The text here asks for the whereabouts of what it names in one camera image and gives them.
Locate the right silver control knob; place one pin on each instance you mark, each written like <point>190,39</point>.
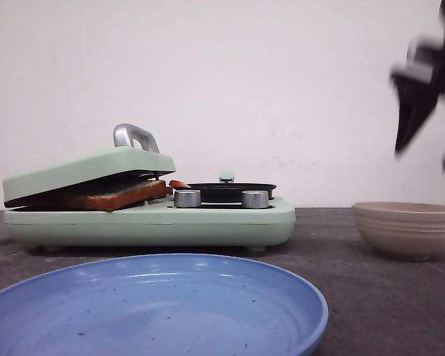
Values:
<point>254,199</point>

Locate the beige ribbed bowl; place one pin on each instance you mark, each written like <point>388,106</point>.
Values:
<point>403,230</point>

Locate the silver control knob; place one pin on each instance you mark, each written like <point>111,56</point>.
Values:
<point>254,199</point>
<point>188,198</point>

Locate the orange shrimp piece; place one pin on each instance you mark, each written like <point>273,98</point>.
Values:
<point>178,184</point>

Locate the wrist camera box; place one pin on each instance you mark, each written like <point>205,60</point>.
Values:
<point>422,56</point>

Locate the green pan handle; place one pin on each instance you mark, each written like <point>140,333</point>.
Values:
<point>227,177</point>

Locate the left silver control knob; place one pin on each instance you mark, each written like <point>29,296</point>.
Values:
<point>188,198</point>

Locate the black round frying pan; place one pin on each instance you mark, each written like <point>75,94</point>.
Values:
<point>226,192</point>

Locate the sandwich maker lid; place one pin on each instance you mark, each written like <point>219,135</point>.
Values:
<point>135,151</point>

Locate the blue round plate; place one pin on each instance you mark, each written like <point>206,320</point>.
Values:
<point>163,304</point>

